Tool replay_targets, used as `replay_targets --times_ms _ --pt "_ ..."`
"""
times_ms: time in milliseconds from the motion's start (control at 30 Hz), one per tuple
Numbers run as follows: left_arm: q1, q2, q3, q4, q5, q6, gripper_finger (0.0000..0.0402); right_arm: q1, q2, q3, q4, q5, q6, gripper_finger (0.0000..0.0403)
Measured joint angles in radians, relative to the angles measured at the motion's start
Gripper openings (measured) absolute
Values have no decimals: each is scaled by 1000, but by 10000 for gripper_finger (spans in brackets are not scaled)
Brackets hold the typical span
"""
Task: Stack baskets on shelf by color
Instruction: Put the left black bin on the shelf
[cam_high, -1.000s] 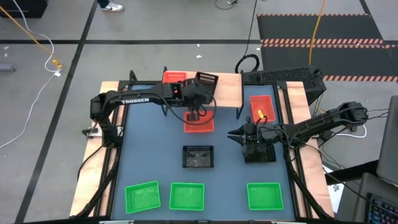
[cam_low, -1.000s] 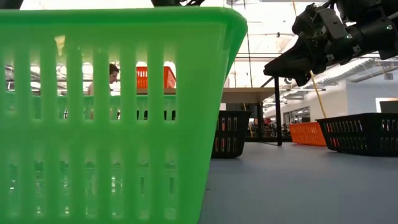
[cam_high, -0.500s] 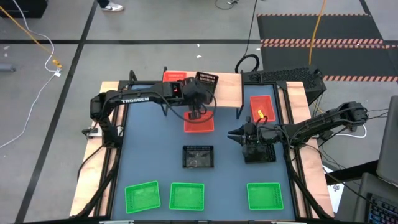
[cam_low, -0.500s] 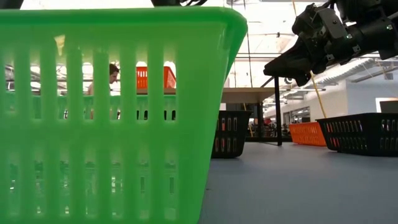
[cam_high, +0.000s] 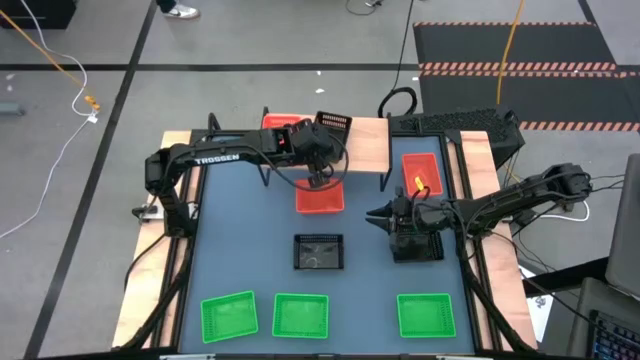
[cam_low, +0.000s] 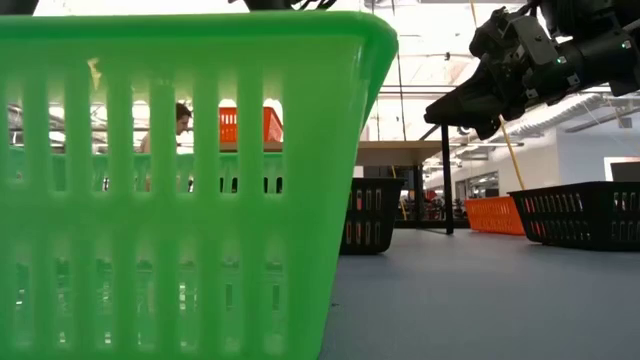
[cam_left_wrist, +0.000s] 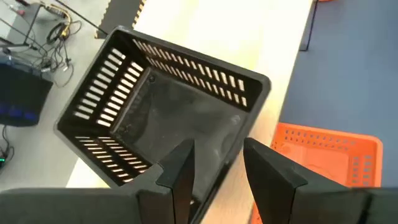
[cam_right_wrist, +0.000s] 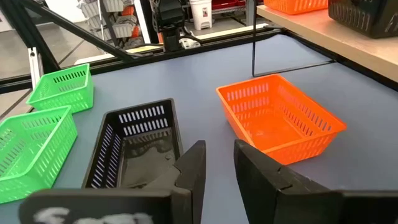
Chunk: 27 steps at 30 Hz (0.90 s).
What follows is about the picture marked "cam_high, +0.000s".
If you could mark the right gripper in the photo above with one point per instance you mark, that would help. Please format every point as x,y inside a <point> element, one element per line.
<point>420,215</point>

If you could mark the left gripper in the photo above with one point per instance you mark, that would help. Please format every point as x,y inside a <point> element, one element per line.
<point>314,147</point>

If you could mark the orange plastic basket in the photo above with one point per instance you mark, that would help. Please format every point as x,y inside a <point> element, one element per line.
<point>280,121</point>
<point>320,202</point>
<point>415,167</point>

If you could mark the black plastic basket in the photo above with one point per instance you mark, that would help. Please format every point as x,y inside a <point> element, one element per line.
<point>334,121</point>
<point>320,252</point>
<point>415,252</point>

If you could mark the green plastic basket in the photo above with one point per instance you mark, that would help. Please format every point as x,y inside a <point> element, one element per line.
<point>426,316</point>
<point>229,317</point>
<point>300,316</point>

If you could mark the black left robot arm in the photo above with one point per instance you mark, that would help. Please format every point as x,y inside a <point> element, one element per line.
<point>250,147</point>

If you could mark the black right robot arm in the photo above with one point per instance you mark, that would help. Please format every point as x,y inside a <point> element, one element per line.
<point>525,192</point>

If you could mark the wooden shelf with black legs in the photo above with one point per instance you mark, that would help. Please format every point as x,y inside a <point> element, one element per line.
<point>370,145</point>

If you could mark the yellow tape tag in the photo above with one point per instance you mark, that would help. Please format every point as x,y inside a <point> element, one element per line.
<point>419,183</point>

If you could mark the white paper sheet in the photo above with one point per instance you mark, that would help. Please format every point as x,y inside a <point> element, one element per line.
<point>542,320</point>

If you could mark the black floor mat orange stripes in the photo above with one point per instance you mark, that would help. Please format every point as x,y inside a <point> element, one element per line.
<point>500,45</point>
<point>550,97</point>

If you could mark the grey cart top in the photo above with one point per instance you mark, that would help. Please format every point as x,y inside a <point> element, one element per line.
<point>600,295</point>

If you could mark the grey monitor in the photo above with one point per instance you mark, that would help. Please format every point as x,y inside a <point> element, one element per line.
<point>627,225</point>

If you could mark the black backlit keyboard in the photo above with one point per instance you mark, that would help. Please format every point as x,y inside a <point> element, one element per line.
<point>615,340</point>

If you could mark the grey flat object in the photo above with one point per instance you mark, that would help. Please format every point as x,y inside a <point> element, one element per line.
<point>11,109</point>

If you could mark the small black depth camera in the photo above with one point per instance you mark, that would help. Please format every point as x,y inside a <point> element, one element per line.
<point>326,356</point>

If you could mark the silver frame bracket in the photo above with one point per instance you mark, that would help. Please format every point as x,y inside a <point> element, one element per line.
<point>457,357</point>
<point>187,357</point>

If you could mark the black aluminium rig frame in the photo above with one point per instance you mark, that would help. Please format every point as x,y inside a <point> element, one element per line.
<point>182,280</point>

